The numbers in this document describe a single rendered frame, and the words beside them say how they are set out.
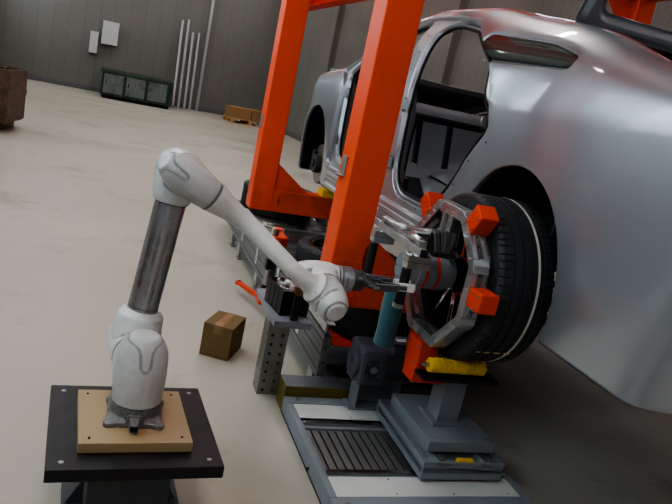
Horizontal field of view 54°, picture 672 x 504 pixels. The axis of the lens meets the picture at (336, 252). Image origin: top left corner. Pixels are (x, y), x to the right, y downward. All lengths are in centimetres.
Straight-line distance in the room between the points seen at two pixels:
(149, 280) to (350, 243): 103
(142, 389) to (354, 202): 126
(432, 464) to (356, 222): 105
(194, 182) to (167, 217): 23
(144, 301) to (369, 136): 119
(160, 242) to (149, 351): 35
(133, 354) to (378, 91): 147
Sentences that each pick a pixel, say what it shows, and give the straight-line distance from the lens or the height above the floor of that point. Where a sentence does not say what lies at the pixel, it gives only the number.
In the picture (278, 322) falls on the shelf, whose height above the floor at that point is 44.
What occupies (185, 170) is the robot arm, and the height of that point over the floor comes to 113.
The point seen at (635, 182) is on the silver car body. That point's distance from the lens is 220.
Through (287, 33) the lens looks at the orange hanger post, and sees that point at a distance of 472.
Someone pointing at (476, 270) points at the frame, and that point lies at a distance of 238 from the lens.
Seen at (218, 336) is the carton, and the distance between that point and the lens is 349.
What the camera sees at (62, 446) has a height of 30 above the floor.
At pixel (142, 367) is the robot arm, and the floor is 53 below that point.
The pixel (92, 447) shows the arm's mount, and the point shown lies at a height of 32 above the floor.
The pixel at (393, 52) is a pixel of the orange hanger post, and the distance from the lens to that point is 287.
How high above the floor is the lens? 144
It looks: 13 degrees down
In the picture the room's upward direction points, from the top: 12 degrees clockwise
